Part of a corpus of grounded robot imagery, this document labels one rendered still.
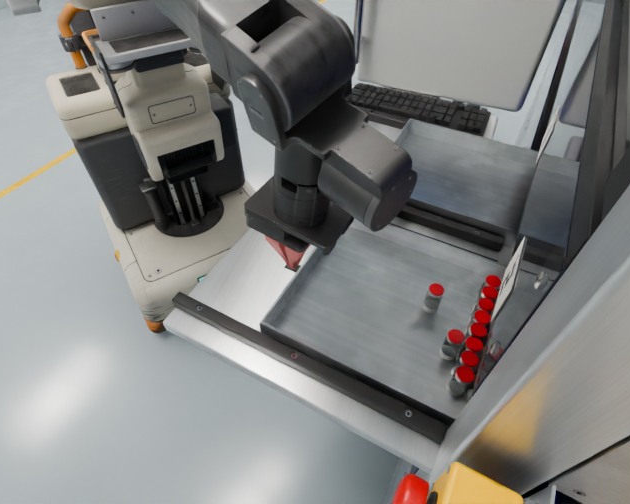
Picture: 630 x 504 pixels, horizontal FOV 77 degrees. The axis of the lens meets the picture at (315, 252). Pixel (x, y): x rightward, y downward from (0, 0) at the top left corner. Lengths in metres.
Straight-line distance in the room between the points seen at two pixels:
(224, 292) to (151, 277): 0.90
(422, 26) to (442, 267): 0.77
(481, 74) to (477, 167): 0.43
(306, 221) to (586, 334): 0.25
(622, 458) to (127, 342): 1.59
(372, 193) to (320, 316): 0.31
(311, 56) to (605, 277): 0.21
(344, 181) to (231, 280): 0.36
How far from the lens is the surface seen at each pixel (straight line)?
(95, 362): 1.73
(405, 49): 1.29
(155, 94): 1.16
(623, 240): 0.21
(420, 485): 0.37
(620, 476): 0.35
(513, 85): 1.28
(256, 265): 0.65
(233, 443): 1.45
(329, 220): 0.41
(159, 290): 1.47
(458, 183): 0.84
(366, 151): 0.30
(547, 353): 0.26
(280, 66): 0.28
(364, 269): 0.64
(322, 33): 0.30
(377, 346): 0.56
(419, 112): 1.16
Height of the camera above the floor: 1.37
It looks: 48 degrees down
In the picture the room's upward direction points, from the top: straight up
